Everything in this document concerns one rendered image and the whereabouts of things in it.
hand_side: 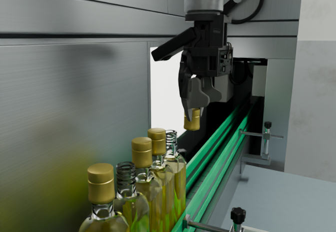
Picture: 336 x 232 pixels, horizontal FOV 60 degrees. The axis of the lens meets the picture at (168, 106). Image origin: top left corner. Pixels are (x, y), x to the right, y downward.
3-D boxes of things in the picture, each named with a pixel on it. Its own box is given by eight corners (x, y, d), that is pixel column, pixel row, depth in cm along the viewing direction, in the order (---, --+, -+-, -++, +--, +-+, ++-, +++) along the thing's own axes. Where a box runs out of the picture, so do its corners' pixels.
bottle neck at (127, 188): (123, 187, 47) (122, 159, 46) (139, 190, 46) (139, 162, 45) (113, 196, 44) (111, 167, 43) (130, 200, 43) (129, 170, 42)
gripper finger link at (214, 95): (218, 120, 61) (217, 78, 58) (194, 116, 64) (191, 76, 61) (224, 115, 64) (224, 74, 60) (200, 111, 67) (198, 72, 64)
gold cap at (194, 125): (180, 128, 63) (180, 109, 62) (188, 124, 66) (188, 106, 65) (194, 131, 61) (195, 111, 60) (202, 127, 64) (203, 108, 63)
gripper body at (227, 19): (216, 80, 54) (219, 12, 51) (177, 77, 58) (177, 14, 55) (232, 76, 60) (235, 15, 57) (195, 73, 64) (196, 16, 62)
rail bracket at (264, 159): (237, 168, 124) (240, 117, 119) (279, 175, 117) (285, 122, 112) (235, 173, 120) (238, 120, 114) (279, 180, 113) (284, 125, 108)
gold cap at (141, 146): (138, 158, 52) (137, 135, 51) (155, 161, 51) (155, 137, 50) (127, 166, 49) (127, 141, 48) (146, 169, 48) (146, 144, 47)
